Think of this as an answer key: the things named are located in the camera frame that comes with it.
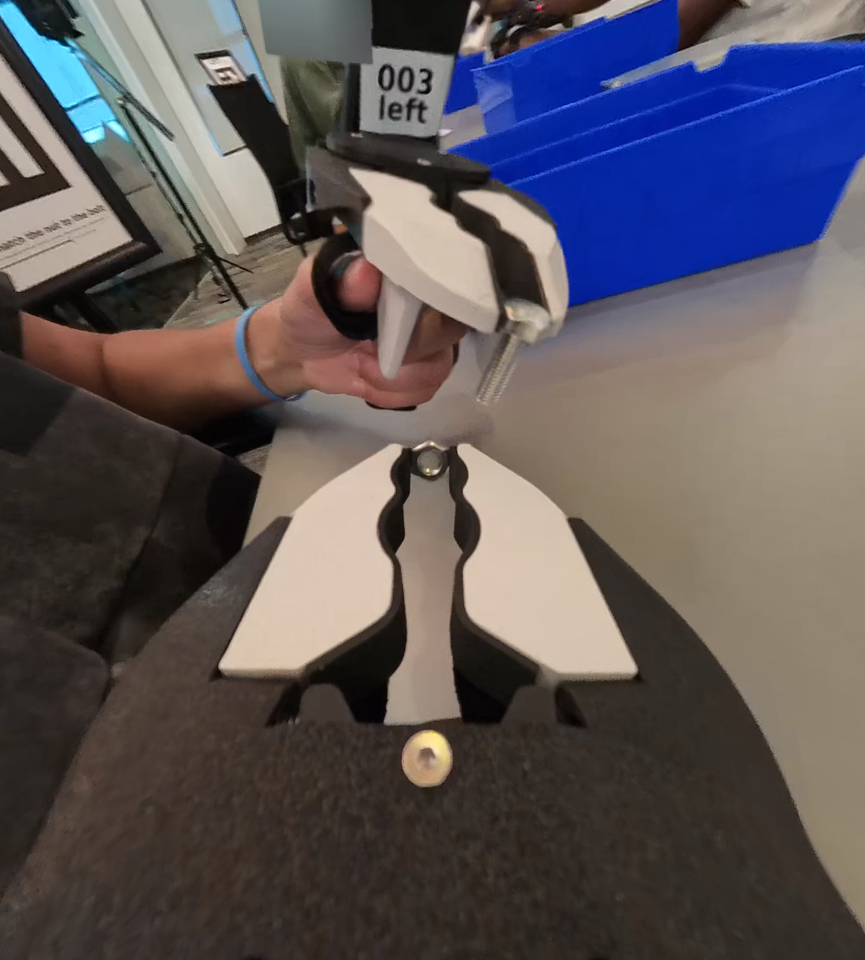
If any black framed marker poster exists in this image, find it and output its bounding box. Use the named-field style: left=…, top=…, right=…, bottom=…
left=0, top=0, right=162, bottom=295

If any short thick steel bolt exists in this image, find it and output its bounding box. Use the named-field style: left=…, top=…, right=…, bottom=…
left=472, top=297, right=555, bottom=408

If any blue plastic bin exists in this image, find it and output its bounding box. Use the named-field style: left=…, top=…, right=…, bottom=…
left=447, top=39, right=865, bottom=307
left=443, top=51, right=488, bottom=115
left=471, top=0, right=683, bottom=135

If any person's left hand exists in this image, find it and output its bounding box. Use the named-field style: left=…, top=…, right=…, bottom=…
left=248, top=251, right=473, bottom=411

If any black board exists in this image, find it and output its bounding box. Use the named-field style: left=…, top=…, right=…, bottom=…
left=207, top=75, right=306, bottom=241

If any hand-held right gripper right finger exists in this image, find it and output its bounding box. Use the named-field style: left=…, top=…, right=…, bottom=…
left=447, top=442, right=640, bottom=725

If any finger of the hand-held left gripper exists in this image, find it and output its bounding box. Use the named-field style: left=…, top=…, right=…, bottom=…
left=451, top=186, right=572, bottom=335
left=348, top=166, right=512, bottom=336

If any blue wristband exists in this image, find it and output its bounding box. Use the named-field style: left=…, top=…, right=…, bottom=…
left=233, top=303, right=306, bottom=402

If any small marker sign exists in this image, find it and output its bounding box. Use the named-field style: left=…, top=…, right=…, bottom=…
left=194, top=48, right=248, bottom=90

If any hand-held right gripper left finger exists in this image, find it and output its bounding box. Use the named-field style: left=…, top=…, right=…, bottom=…
left=218, top=442, right=413, bottom=725

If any grey desk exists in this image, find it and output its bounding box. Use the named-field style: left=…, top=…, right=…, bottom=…
left=241, top=135, right=865, bottom=960

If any black tripod stand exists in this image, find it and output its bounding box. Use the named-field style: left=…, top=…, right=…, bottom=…
left=65, top=30, right=254, bottom=310

